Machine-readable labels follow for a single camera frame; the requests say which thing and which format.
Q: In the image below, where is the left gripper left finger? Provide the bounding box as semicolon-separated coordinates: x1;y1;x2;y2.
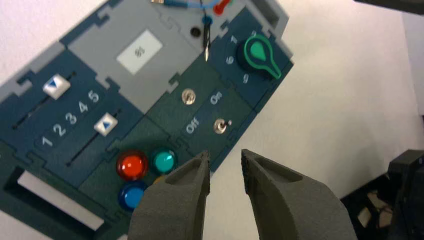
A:
127;149;212;240

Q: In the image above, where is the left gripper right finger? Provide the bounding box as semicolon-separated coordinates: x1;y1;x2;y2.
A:
240;148;359;240

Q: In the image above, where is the silver toggle switch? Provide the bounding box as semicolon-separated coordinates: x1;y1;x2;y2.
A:
181;88;197;106
213;118;233;135

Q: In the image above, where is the blue grey control box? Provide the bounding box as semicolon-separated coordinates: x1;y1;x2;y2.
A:
0;0;295;240

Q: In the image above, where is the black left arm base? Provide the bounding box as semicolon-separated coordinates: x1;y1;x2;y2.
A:
340;149;424;240

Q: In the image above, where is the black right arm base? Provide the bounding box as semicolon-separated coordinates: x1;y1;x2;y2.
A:
352;0;424;16

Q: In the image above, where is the blue round push button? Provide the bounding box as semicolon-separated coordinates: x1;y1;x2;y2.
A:
117;180;148;212

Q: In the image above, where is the teal round push button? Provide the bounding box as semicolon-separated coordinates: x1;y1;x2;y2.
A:
150;147;178;176

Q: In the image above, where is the red round push button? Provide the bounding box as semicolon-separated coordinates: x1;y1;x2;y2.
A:
115;149;149;182

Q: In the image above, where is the white slider knob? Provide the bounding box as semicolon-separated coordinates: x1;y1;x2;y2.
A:
93;112;119;137
42;73;72;100

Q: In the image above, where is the white label sticker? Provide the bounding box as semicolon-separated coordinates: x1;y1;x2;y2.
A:
115;29;164;75

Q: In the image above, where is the green black rotary knob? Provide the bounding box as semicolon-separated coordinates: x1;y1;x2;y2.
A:
235;33;283;81

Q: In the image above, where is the black probe plug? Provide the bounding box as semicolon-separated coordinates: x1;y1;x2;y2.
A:
200;13;214;63

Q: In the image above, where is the blue banana plug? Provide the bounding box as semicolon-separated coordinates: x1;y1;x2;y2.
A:
150;0;190;8

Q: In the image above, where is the red banana plug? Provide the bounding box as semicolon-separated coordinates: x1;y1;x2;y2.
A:
212;0;233;16

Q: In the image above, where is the blue jumper wire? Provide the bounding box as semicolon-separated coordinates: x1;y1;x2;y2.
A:
185;0;220;11

